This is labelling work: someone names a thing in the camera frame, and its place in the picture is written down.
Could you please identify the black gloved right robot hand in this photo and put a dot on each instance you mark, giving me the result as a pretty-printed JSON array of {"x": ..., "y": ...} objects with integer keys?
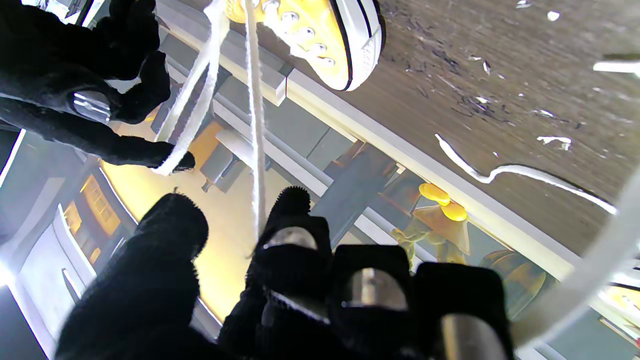
[{"x": 40, "y": 65}]

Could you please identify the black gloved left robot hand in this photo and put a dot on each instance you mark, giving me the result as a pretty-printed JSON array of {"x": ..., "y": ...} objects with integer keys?
[{"x": 150, "y": 300}]

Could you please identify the yellow canvas sneaker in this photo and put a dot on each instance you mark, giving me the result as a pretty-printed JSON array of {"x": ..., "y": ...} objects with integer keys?
[{"x": 325, "y": 30}]

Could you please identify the tall black cylindrical container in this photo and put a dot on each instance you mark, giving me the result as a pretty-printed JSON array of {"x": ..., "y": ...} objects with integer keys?
[{"x": 355, "y": 190}]

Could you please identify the small yellow lemon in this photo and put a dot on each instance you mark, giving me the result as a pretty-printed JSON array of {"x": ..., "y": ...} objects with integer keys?
[
  {"x": 434, "y": 192},
  {"x": 455, "y": 211}
]

